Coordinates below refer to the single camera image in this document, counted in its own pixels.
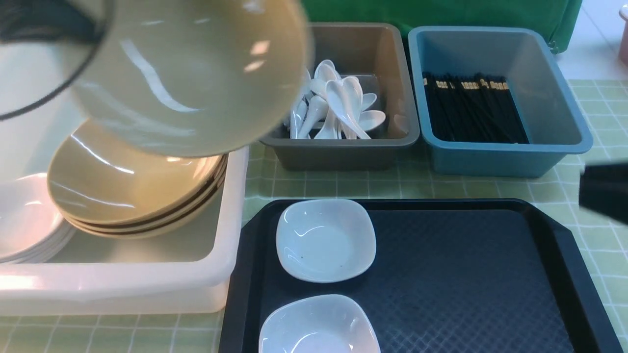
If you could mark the bottom stacked tan bowl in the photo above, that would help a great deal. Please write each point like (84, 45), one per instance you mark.
(186, 220)

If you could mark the white ceramic soup spoon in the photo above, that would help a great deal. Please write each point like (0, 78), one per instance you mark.
(344, 98)

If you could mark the green checkered tablecloth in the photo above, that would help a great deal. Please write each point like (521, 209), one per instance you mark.
(602, 242)

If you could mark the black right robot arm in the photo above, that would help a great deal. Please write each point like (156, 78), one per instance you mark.
(603, 188)

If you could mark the pile of white spoons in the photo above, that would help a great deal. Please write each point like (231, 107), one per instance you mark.
(311, 116)

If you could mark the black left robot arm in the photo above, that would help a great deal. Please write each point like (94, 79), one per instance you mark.
(47, 21)

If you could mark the blue plastic chopstick bin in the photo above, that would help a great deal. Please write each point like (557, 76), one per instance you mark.
(551, 117)

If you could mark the top stacked tan bowl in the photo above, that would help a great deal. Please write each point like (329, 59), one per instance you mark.
(99, 179)

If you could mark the black plastic serving tray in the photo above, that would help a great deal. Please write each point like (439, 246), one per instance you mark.
(449, 276)

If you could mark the white square dish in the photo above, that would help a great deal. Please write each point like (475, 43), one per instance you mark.
(329, 323)
(325, 240)

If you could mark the tan noodle bowl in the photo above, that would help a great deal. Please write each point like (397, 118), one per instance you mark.
(194, 78)

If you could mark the large white plastic tub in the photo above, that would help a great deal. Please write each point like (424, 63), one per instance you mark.
(180, 260)

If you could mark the stacked tan bowl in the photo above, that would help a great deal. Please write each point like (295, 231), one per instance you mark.
(99, 179)
(186, 220)
(196, 206)

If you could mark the pink object at edge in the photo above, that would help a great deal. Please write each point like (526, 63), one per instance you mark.
(623, 49)

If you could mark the green cloth backdrop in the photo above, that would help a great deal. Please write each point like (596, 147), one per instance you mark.
(554, 20)

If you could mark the grey plastic spoon bin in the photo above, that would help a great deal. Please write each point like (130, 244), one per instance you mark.
(375, 54)

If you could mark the stack of white plates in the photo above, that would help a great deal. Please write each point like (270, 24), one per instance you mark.
(32, 229)

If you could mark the bundle of black chopsticks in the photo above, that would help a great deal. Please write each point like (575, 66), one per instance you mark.
(476, 109)

